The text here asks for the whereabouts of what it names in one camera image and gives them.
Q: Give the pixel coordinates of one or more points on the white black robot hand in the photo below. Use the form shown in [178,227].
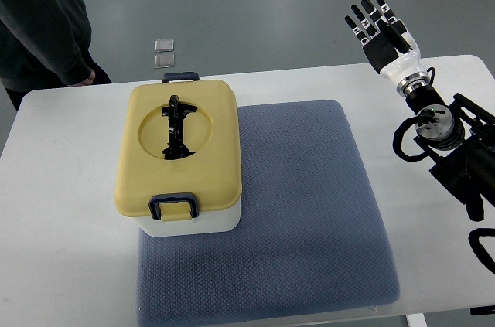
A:
[388,45]

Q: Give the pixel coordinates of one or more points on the yellow storage box lid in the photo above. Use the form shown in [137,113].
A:
[180,151]

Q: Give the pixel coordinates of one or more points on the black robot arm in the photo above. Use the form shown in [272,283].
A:
[458,137]

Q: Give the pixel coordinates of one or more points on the white storage box base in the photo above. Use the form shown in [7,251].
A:
[206,222]

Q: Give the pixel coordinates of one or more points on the blue grey textured mat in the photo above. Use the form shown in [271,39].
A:
[310,239]

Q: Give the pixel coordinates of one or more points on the upper floor metal plate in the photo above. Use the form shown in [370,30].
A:
[164,45]

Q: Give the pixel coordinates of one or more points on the floor metal plate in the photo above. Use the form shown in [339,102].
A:
[164,60]
[164,45]

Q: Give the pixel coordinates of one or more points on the lower floor metal plate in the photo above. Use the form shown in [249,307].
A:
[164,60]

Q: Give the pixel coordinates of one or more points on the white table leg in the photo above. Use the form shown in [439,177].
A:
[416,320]

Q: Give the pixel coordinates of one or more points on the person in dark clothes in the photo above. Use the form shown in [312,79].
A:
[45,44]

